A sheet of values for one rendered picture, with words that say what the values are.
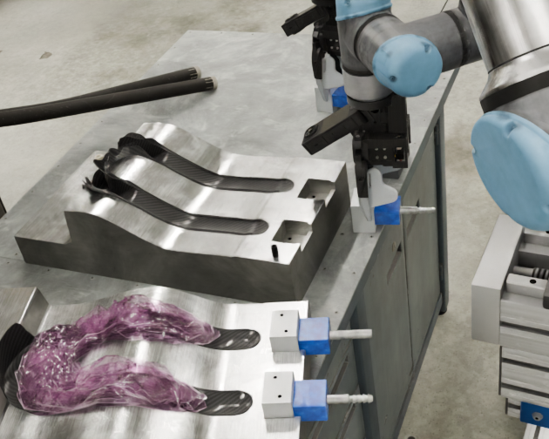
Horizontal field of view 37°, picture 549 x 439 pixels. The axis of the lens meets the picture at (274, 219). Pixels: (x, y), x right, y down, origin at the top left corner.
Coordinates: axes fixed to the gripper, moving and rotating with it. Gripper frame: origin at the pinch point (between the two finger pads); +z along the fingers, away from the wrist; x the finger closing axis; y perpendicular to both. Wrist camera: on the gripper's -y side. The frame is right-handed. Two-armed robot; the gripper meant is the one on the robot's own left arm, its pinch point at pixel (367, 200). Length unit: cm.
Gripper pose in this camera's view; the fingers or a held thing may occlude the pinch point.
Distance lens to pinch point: 132.8
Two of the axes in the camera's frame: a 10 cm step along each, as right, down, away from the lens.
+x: 1.9, -6.2, 7.6
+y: 9.7, 0.0, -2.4
